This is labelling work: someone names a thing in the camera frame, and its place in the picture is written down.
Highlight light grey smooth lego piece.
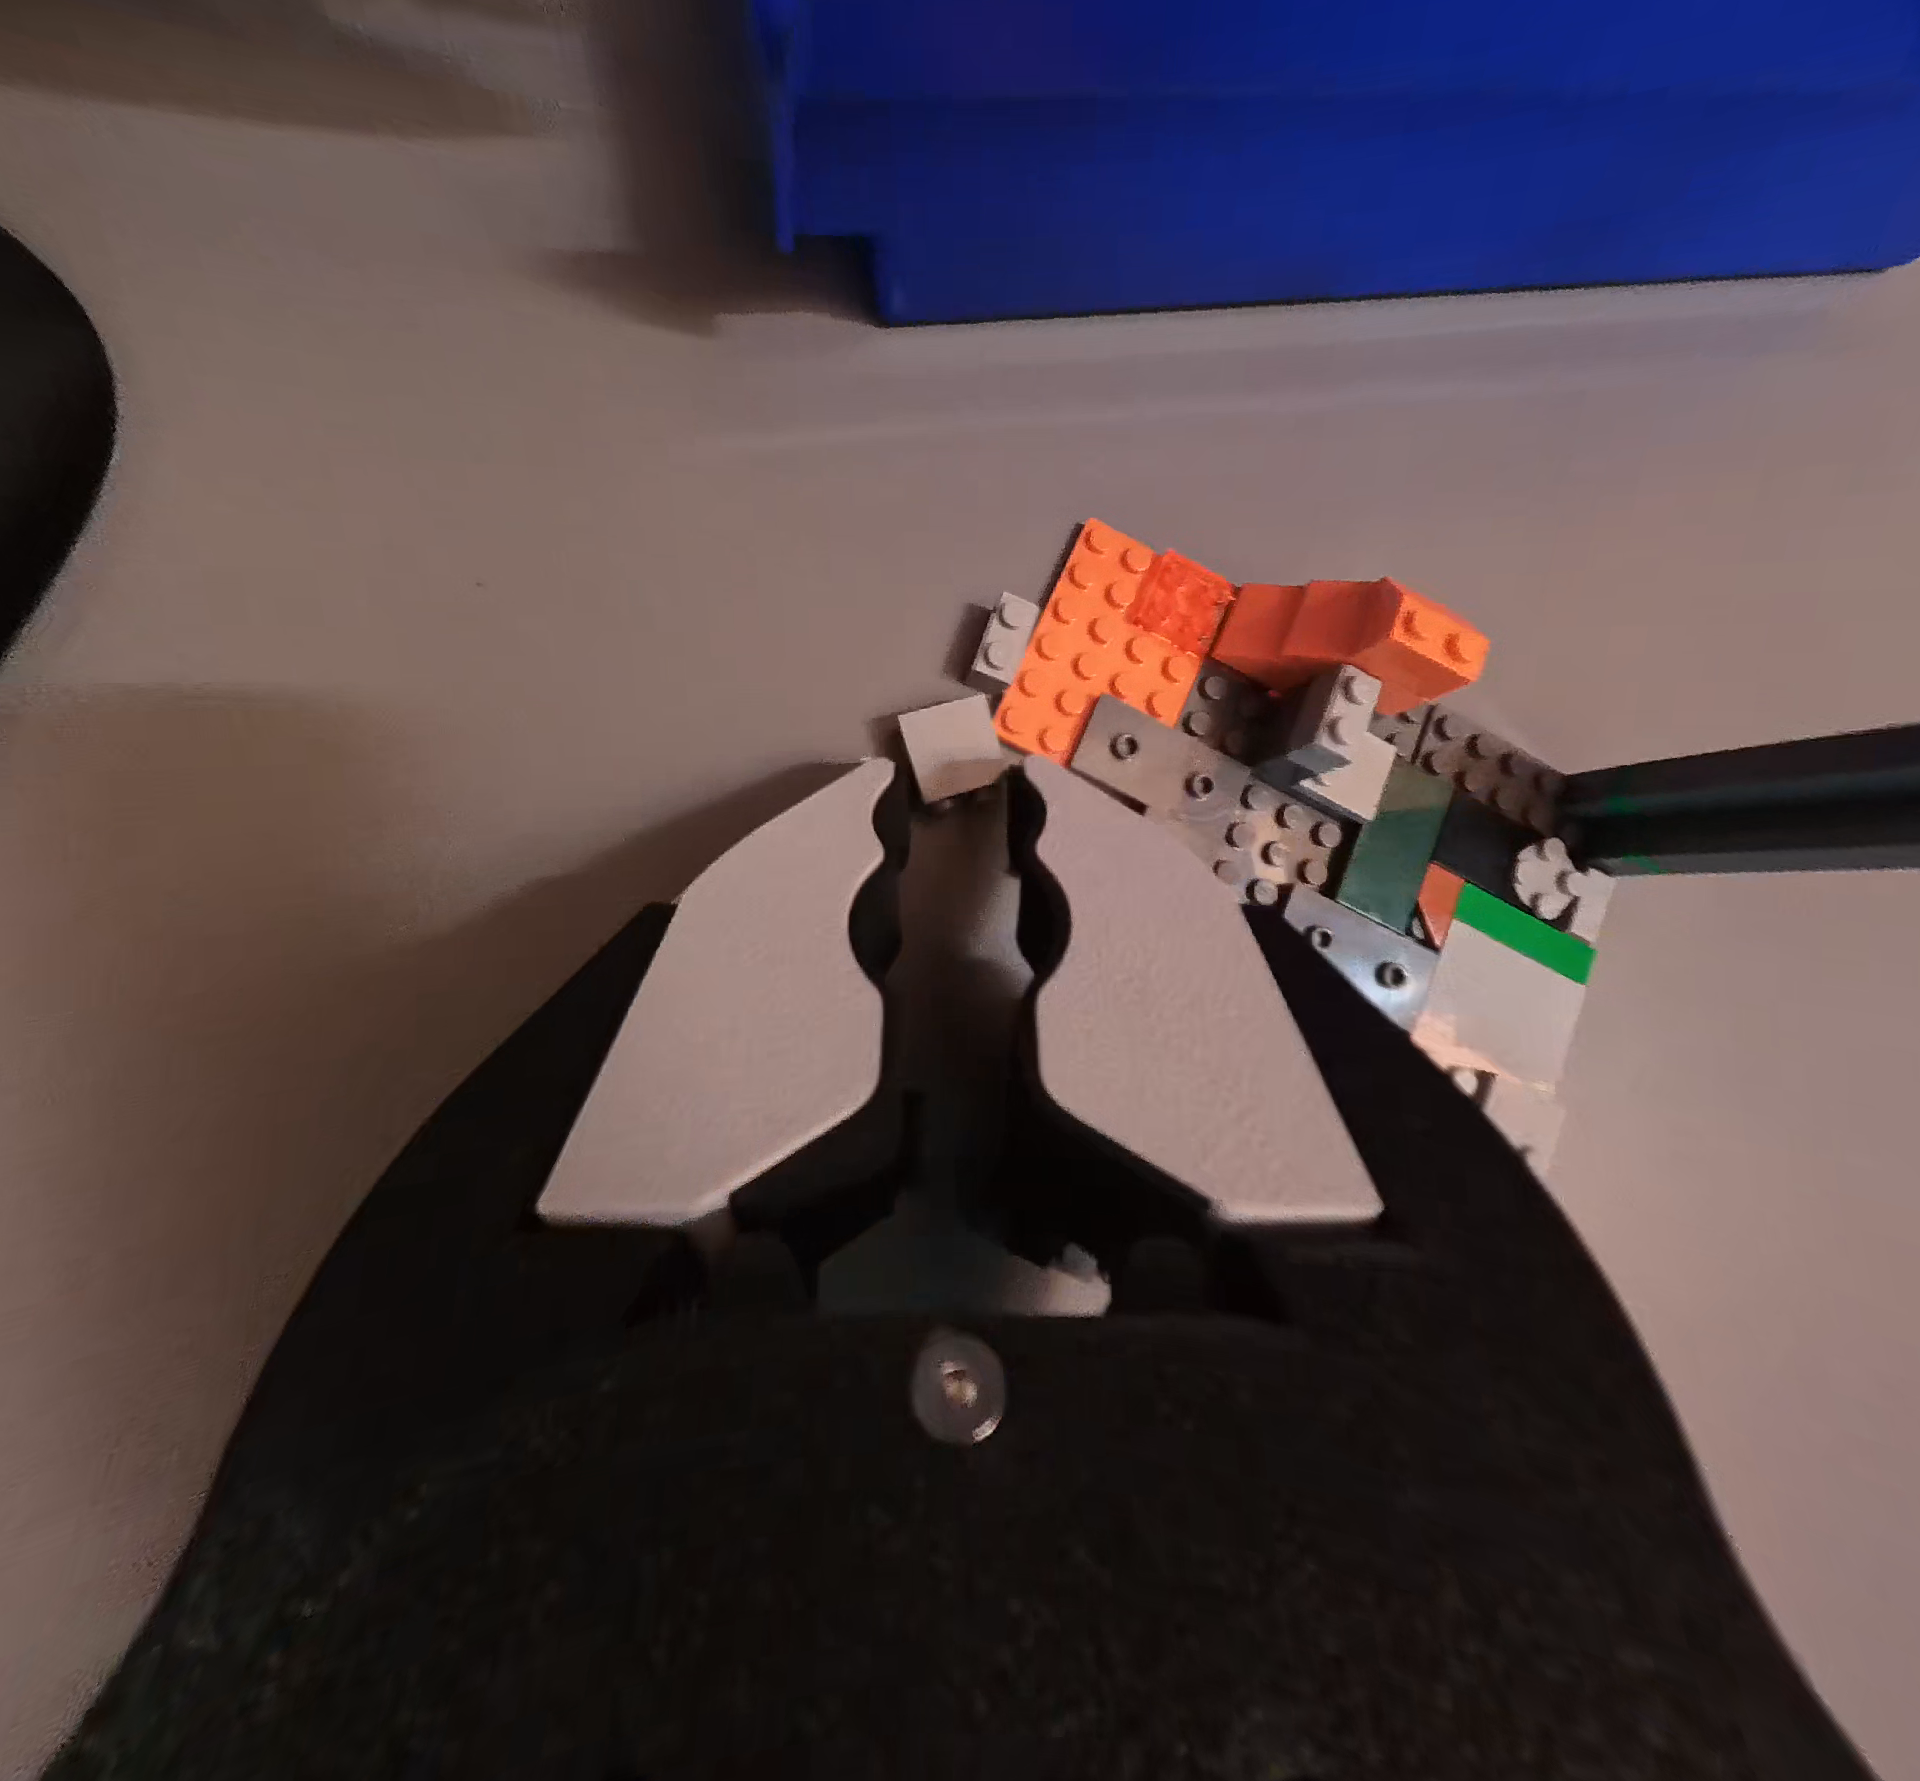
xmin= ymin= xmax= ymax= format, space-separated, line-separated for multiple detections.
xmin=896 ymin=695 xmax=1003 ymax=810

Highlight grey and orange lego build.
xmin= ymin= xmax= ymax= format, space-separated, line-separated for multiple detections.
xmin=995 ymin=515 xmax=1920 ymax=1183

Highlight blue plastic storage bin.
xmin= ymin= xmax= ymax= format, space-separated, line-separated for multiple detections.
xmin=713 ymin=0 xmax=1920 ymax=325

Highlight light grey small lego brick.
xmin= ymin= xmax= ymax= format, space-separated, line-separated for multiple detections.
xmin=965 ymin=590 xmax=1041 ymax=688

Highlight black office chair seat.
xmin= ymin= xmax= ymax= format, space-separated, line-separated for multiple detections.
xmin=0 ymin=228 xmax=120 ymax=658

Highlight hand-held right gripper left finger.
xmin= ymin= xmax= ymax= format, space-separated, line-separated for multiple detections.
xmin=538 ymin=756 xmax=911 ymax=1236

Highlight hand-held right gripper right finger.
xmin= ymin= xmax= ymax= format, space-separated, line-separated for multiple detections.
xmin=1006 ymin=756 xmax=1383 ymax=1236

